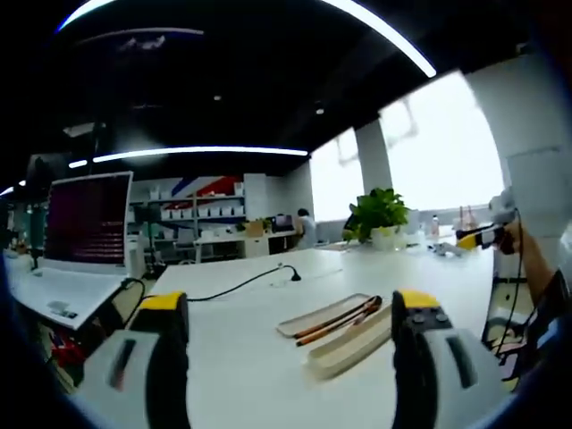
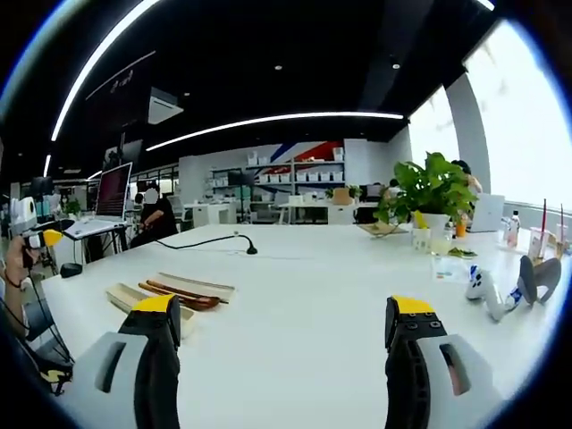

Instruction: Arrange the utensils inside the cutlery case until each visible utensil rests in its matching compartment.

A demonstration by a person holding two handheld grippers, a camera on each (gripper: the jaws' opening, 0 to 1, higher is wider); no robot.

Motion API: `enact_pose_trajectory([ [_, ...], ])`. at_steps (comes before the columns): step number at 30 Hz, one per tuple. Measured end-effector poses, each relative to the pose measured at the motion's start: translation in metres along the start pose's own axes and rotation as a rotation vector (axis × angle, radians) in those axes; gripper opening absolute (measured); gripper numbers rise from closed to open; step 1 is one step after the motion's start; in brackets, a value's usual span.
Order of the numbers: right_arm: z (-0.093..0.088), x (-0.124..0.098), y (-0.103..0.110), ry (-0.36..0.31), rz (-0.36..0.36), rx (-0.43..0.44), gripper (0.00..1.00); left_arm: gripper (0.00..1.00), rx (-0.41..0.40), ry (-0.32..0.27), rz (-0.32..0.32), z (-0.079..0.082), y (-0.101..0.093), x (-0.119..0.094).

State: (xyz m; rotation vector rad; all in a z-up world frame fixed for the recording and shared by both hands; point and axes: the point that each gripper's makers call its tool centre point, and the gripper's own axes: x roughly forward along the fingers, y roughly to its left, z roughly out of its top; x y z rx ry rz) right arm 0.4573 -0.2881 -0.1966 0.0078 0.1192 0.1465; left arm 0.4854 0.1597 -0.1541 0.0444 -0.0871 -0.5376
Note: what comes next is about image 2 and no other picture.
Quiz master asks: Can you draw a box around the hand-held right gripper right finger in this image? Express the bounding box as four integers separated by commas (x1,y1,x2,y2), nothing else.
384,293,504,429

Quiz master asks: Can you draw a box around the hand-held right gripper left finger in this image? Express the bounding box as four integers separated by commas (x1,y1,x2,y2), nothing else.
71,294,182,429

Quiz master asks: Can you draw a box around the brown wooden chopsticks utensil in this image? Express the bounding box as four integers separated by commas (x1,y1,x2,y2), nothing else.
138,281,231,307

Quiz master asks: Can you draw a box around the brown wooden spoon utensil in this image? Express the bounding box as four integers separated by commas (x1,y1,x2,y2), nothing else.
146,278,223,309

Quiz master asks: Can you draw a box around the beige cutlery case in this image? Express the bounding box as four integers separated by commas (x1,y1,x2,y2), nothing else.
105,271,237,339

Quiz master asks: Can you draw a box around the person's left hand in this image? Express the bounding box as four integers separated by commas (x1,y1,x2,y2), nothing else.
3,234,36,290

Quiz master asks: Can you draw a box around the white side desk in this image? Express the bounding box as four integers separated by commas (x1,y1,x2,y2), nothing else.
62,217,133,265

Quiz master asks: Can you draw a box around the white framed monitor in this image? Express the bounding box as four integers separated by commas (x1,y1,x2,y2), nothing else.
95,162,134,223

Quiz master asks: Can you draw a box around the white game controller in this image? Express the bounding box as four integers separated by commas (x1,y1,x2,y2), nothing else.
464,263,523,322

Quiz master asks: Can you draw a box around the printed paper sheet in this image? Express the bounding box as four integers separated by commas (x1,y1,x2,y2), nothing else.
430,257,471,283

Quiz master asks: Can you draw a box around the clear glass cup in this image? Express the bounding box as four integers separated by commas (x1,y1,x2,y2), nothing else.
430,233,453,257

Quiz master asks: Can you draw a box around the white paper cup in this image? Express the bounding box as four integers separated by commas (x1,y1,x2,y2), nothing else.
410,227,433,253

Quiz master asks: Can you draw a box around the grey black headset stand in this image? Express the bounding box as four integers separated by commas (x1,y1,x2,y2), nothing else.
517,255,562,308

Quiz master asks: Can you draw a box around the wooden tray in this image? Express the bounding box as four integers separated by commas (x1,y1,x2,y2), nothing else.
356,222,410,240

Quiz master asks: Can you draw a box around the clear plastic bottle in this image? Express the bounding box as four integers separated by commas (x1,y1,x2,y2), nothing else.
504,209,522,248

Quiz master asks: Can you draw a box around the pink drink cup with straw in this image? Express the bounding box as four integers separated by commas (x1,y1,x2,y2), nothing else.
528,198,551,261

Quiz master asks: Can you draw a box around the white laptop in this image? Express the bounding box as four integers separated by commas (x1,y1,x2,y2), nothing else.
467,193,507,234

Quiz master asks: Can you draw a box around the ceiling air conditioner unit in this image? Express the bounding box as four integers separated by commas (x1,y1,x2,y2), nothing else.
147,86,185,125

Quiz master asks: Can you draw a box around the green potted plant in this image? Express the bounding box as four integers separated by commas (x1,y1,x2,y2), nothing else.
373,151,480,239

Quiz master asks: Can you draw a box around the storage shelf with white boxes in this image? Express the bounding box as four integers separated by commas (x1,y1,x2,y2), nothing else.
209,147,348,224

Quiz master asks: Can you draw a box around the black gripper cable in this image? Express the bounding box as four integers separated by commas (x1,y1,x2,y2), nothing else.
17,257,76,363

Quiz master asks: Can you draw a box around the black microphone cable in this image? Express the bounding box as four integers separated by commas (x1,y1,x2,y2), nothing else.
155,235,245,250

